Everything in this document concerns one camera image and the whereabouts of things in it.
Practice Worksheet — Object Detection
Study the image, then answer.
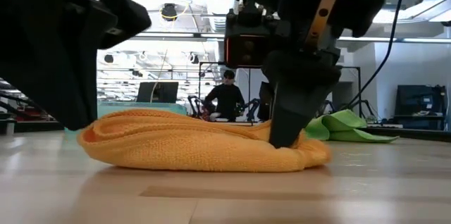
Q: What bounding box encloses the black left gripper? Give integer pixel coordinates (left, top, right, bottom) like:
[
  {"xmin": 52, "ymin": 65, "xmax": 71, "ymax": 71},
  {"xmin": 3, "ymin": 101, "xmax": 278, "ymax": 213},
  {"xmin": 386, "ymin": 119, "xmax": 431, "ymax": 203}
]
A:
[{"xmin": 0, "ymin": 0, "xmax": 152, "ymax": 132}]

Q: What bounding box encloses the green microfiber towel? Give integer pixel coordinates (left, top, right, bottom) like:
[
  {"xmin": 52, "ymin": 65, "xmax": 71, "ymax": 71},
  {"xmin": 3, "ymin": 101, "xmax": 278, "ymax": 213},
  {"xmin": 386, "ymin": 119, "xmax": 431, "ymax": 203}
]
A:
[{"xmin": 304, "ymin": 108, "xmax": 400, "ymax": 144}]

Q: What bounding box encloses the orange microfiber towel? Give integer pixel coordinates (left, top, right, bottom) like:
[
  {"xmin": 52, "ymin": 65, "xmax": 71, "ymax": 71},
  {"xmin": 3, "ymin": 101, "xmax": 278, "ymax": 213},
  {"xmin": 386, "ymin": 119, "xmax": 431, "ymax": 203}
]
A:
[{"xmin": 77, "ymin": 108, "xmax": 332, "ymax": 173}]

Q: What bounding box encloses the teal translucent plastic basket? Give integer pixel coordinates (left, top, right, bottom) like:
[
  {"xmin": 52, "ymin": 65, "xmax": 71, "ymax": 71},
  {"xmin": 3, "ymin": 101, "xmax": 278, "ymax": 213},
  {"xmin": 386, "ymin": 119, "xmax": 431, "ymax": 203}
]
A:
[{"xmin": 63, "ymin": 101, "xmax": 188, "ymax": 134}]

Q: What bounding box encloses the person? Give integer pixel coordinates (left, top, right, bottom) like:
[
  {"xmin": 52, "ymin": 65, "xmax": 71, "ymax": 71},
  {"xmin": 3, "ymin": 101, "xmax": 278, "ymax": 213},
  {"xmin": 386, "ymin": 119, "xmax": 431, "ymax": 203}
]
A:
[{"xmin": 203, "ymin": 70, "xmax": 246, "ymax": 123}]

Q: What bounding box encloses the black background monitor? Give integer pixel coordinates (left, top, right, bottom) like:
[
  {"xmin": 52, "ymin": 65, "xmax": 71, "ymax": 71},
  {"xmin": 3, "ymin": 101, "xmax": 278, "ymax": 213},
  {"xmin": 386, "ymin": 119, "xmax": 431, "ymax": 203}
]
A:
[{"xmin": 136, "ymin": 82, "xmax": 180, "ymax": 104}]

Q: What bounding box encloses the black screen on cart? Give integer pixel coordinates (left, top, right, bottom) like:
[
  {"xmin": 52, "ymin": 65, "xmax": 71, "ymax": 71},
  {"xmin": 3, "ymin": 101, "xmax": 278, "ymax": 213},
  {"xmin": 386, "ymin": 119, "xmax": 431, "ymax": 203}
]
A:
[{"xmin": 393, "ymin": 84, "xmax": 449, "ymax": 130}]

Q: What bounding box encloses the overhead bar with light strips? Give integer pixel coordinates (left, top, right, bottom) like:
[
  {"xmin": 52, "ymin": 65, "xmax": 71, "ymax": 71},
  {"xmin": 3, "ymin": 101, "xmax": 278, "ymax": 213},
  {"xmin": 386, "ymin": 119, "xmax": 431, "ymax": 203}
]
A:
[{"xmin": 132, "ymin": 32, "xmax": 451, "ymax": 44}]

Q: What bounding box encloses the black hanging cable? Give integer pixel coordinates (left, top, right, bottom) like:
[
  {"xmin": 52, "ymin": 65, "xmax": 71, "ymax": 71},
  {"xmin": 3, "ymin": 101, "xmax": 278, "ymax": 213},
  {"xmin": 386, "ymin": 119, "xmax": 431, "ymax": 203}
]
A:
[{"xmin": 347, "ymin": 0, "xmax": 409, "ymax": 111}]

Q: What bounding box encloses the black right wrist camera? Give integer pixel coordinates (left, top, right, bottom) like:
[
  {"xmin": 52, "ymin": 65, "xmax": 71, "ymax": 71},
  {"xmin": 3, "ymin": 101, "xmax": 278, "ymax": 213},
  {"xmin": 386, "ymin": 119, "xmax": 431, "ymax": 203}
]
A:
[{"xmin": 224, "ymin": 4, "xmax": 271, "ymax": 69}]

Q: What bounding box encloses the black metal table frame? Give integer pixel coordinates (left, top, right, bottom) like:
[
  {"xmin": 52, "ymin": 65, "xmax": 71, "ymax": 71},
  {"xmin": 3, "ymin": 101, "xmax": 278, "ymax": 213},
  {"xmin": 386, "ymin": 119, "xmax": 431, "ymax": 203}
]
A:
[{"xmin": 13, "ymin": 120, "xmax": 451, "ymax": 143}]

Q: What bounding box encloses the black overhead camera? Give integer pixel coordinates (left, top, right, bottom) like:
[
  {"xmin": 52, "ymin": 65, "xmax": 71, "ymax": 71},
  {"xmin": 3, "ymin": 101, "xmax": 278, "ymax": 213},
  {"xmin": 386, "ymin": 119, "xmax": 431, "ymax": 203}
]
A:
[{"xmin": 161, "ymin": 2, "xmax": 178, "ymax": 21}]

